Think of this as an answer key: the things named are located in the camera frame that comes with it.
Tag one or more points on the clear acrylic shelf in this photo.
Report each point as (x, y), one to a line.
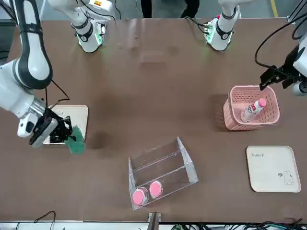
(168, 163)

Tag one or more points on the person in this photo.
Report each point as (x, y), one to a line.
(145, 8)

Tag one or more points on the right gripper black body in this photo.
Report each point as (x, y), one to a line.
(61, 128)

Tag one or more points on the white box with orange label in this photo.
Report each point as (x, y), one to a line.
(103, 6)

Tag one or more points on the pink cap milk bottle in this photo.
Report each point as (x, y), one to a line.
(251, 110)
(140, 197)
(156, 189)

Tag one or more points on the white desk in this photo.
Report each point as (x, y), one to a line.
(96, 226)

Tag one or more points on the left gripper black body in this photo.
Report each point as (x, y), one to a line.
(290, 69)

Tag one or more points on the grey left wrist camera housing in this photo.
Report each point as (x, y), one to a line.
(298, 89)

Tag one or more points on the grey right wrist camera housing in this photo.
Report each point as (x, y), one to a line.
(44, 133)

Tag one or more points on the green cloth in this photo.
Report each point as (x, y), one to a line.
(76, 143)

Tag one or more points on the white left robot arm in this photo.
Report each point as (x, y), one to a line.
(223, 36)

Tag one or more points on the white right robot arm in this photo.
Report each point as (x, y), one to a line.
(36, 60)

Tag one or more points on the aluminium frame post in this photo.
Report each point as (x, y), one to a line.
(153, 221)

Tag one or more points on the pink plastic basket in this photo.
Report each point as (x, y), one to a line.
(230, 117)

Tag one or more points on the grey wrist camera housing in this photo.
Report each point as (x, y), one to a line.
(298, 89)
(44, 133)

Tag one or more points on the cream rabbit print tray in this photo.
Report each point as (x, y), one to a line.
(79, 115)
(271, 172)

